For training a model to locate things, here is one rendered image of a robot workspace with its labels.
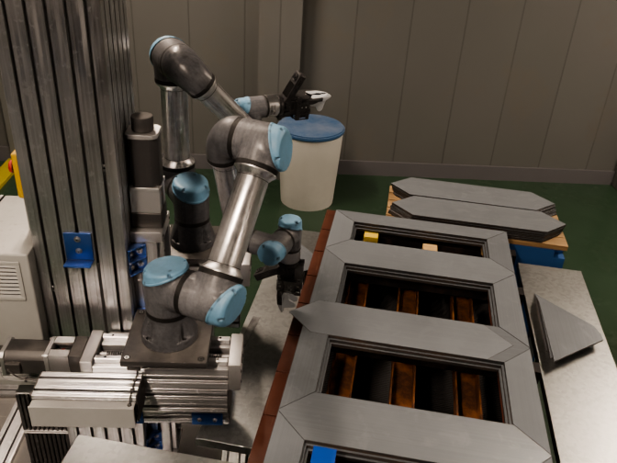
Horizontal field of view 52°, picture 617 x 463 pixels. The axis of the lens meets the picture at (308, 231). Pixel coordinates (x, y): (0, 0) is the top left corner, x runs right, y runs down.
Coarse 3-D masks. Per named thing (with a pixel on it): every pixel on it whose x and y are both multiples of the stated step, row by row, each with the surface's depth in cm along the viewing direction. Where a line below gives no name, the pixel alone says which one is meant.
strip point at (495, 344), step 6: (486, 330) 214; (486, 336) 211; (492, 336) 211; (498, 336) 211; (486, 342) 208; (492, 342) 208; (498, 342) 209; (504, 342) 209; (486, 348) 206; (492, 348) 206; (498, 348) 206; (504, 348) 206; (486, 354) 203; (492, 354) 203
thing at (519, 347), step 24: (432, 240) 270; (456, 240) 269; (480, 240) 268; (480, 288) 239; (336, 336) 207; (504, 336) 211; (432, 360) 203; (456, 360) 202; (480, 360) 202; (504, 360) 201; (504, 384) 193; (504, 408) 186; (336, 456) 168; (360, 456) 167; (384, 456) 167
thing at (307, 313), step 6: (318, 300) 223; (306, 306) 219; (312, 306) 220; (300, 312) 216; (306, 312) 216; (312, 312) 217; (300, 318) 214; (306, 318) 214; (312, 318) 214; (306, 324) 211; (312, 324) 211
